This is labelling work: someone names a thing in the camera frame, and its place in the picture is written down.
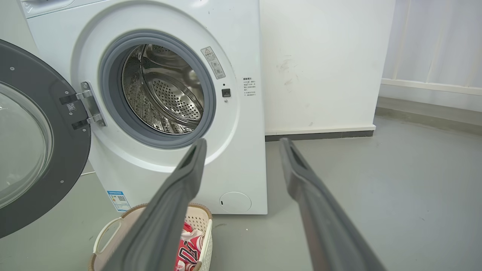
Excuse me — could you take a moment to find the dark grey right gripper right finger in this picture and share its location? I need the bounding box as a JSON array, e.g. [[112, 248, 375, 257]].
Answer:
[[279, 137, 386, 271]]

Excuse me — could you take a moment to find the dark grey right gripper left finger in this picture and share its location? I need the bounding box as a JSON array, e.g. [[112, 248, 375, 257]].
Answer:
[[99, 138, 207, 271]]

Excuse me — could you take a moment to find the round dark washer door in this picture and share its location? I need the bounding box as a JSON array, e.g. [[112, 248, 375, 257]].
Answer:
[[0, 40, 92, 239]]

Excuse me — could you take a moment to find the white front-load washing machine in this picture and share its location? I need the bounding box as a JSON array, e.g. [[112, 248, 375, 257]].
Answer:
[[17, 0, 268, 215]]

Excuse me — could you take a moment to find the steel washing machine drum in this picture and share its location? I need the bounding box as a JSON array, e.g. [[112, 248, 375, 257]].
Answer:
[[122, 44, 205, 134]]

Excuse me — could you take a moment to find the metal door hinge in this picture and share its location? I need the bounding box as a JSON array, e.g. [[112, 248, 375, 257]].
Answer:
[[59, 81, 107, 130]]

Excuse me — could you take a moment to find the grey rubber door gasket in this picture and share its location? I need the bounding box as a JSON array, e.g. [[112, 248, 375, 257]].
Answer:
[[99, 30, 217, 149]]

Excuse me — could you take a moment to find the beige perforated laundry basket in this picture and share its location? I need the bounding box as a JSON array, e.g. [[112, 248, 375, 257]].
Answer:
[[88, 203, 213, 271]]

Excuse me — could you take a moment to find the red basketball jersey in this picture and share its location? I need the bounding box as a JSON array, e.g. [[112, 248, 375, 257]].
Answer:
[[174, 222, 206, 271]]

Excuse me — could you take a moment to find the blue energy label sticker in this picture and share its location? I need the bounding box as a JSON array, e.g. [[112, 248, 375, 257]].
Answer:
[[107, 190, 131, 212]]

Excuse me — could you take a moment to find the round white filter cover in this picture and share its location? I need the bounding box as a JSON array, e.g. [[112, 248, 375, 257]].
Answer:
[[220, 192, 252, 213]]

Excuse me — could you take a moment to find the printed text label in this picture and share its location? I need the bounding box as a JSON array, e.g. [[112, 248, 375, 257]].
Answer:
[[242, 77, 257, 97]]

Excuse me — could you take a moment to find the grey warning sticker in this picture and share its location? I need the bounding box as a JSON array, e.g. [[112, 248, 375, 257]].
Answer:
[[200, 46, 226, 79]]

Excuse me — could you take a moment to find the white detergent drawer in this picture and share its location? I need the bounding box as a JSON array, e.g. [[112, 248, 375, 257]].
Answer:
[[21, 0, 76, 15]]

